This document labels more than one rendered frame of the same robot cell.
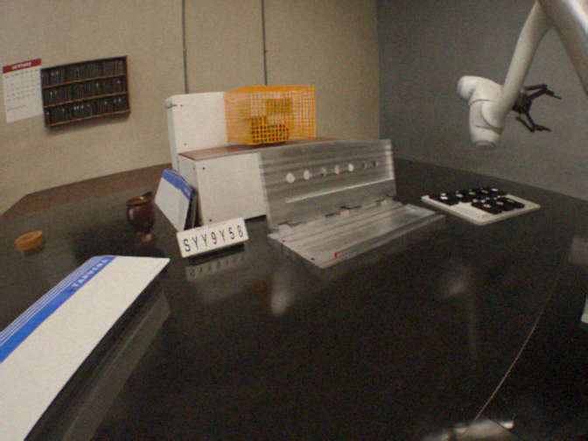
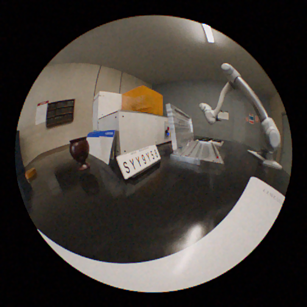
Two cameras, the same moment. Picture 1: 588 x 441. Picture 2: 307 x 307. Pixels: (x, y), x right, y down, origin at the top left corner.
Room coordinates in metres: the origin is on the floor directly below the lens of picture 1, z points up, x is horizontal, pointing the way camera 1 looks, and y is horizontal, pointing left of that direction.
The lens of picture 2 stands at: (0.37, 0.25, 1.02)
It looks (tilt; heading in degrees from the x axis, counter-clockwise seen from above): 17 degrees down; 337
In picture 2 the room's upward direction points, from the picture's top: straight up
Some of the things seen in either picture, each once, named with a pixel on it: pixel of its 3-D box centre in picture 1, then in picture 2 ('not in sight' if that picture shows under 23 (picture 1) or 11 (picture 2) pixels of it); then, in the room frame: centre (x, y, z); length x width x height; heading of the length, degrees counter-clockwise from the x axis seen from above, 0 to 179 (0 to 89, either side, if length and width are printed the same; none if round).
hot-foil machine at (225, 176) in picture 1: (282, 142); (142, 119); (1.08, 0.03, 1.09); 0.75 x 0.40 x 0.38; 123
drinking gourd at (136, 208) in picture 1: (143, 220); (80, 153); (0.68, 0.40, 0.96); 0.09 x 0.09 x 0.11
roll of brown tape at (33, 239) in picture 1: (29, 240); (30, 172); (0.66, 0.86, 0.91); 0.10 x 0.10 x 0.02
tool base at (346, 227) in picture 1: (366, 226); (200, 147); (0.67, -0.18, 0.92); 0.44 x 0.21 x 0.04; 123
